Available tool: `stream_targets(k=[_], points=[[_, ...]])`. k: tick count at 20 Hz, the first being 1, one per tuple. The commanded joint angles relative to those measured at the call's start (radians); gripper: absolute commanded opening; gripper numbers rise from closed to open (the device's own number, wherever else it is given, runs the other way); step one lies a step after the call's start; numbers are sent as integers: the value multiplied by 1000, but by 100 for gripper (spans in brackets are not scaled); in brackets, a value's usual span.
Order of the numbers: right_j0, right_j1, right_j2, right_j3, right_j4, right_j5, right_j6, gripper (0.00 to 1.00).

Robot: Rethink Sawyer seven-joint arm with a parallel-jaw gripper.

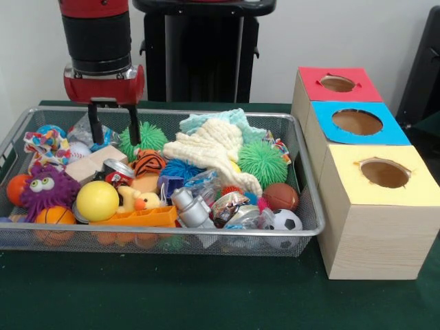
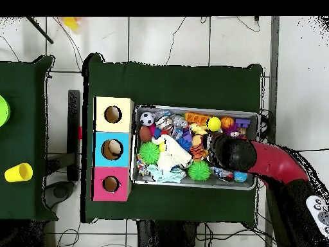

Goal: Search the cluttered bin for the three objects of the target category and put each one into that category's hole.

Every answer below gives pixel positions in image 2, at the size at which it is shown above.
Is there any blue globe ball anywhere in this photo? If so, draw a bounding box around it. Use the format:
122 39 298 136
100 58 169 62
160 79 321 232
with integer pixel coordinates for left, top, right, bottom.
233 171 248 183

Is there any yellow plastic cup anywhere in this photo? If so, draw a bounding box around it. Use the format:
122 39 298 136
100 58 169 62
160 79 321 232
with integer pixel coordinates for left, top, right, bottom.
4 162 33 183

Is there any yellow smooth ball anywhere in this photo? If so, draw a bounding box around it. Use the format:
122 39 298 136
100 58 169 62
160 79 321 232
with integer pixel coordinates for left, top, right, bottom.
206 116 222 133

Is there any dark grey stand base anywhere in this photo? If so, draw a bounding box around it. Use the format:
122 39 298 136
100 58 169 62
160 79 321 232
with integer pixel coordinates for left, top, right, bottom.
42 180 76 210

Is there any purple furry monster toy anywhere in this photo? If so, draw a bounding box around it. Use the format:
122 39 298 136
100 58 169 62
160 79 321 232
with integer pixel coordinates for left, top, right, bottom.
222 123 245 140

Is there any wooden box with three holes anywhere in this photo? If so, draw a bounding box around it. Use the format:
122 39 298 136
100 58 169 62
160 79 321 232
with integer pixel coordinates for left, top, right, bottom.
91 96 135 202

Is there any black and white soccer ball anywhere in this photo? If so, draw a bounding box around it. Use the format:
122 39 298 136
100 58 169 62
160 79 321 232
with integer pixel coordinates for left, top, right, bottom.
139 111 156 127

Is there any dark green table cloth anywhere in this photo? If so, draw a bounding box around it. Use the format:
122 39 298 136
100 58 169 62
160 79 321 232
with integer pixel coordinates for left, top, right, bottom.
0 55 58 223
81 52 263 227

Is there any cream knitted cloth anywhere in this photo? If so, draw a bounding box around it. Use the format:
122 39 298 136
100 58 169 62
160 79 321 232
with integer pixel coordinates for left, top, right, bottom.
151 134 193 172

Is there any black rod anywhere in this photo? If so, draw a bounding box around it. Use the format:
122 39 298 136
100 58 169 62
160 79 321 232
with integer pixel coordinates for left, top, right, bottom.
25 16 55 44

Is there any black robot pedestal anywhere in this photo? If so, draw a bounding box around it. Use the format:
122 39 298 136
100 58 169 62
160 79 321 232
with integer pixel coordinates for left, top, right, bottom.
136 220 199 247

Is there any light blue cloth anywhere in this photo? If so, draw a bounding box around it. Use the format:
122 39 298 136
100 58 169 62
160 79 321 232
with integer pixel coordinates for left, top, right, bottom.
146 163 187 184

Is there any black upright panel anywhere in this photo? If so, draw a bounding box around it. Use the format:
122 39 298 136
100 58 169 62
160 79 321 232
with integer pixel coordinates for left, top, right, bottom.
67 89 81 181

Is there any green spiky rubber ball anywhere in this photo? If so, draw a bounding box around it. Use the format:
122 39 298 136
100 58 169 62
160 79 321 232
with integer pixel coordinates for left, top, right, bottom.
188 160 211 181
138 142 161 165

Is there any silver mesh bin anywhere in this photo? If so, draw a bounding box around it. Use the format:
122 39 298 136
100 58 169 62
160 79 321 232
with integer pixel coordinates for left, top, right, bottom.
130 104 260 191

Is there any yellow plastic object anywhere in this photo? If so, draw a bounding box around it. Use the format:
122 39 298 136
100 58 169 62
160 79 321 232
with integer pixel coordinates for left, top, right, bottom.
62 16 81 32

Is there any orange toy basketball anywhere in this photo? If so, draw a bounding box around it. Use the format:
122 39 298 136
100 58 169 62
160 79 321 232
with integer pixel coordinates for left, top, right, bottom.
220 116 235 129

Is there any bright green bowl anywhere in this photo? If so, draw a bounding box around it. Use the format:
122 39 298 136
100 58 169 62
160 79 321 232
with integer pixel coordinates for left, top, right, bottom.
0 95 12 127

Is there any brown toy football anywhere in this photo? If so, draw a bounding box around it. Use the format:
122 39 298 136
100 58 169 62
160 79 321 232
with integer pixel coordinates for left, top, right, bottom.
138 125 153 143

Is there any black cable with plug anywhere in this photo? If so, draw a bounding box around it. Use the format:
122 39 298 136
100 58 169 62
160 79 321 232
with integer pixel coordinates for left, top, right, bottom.
295 147 329 153

